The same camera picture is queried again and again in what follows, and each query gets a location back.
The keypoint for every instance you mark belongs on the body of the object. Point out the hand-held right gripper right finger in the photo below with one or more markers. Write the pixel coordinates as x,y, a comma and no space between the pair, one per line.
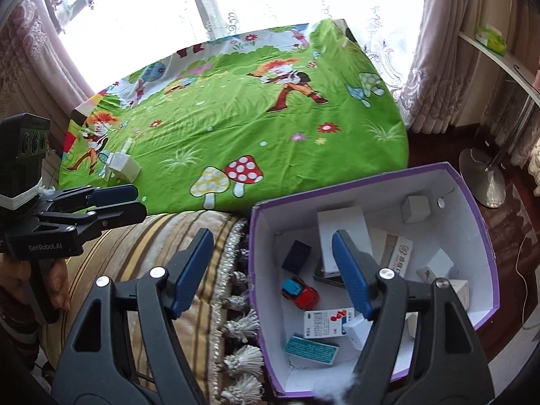
354,274

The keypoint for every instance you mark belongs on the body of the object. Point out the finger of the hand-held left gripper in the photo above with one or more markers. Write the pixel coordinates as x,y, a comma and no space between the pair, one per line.
118,215
114,194

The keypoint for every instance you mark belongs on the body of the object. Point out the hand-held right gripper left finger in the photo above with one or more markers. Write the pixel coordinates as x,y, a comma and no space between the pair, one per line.
194,274

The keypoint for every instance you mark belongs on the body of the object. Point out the large white box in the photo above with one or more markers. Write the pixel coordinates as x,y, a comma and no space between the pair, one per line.
329,228

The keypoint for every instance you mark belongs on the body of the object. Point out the white red blue box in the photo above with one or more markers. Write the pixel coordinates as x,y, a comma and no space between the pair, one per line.
327,322

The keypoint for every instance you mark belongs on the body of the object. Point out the plain white box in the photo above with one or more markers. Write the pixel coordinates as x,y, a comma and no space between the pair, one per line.
357,331

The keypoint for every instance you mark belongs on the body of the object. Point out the red blue toy car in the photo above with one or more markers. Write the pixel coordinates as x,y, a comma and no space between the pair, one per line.
300,293

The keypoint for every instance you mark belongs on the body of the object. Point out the dark blue small box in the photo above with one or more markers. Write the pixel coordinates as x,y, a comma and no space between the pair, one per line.
296,256

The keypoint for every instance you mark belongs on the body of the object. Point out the white box with pink blotch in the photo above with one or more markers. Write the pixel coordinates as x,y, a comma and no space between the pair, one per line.
411,324

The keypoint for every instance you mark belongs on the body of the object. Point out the white box with dark picture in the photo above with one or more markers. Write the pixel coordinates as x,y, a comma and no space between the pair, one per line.
434,270

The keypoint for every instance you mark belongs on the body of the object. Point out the teal medicine box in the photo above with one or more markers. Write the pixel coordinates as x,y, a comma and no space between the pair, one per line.
311,349

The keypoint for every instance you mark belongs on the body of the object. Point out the white cube box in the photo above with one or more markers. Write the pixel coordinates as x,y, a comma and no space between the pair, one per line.
415,209

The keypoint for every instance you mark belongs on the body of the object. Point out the white box with black text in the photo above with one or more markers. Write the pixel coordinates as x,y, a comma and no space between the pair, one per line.
460,292

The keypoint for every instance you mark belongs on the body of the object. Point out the purple cardboard box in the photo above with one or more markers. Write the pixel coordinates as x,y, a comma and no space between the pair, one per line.
464,219

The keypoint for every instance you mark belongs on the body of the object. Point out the person's left forearm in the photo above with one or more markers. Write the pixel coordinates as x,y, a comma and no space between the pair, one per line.
17,333

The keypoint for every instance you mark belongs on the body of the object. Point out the person's left hand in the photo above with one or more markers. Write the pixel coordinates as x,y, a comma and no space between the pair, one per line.
59,282

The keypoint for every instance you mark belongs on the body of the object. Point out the small white box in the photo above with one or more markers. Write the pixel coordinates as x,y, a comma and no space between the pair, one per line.
124,168

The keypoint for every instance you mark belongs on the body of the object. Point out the striped tasselled cushion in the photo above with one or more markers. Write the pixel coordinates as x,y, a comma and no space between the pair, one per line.
147,240

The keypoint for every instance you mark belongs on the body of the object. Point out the pink curtain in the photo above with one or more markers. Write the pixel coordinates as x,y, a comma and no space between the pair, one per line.
29,50
443,50

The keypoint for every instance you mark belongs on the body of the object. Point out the white cotton fluff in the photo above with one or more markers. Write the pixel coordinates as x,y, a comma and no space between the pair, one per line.
337,384

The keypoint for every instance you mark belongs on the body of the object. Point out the green cartoon printed blanket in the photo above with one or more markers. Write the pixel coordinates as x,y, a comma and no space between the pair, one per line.
253,135

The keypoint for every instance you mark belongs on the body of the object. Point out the white lace sheer curtain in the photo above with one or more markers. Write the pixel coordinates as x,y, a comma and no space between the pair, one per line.
388,50

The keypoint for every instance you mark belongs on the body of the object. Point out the green tissue pack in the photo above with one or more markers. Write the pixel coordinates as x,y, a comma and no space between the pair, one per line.
489,38

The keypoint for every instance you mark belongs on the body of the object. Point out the glass table with metal pedestal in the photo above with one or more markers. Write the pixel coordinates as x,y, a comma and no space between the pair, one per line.
483,181

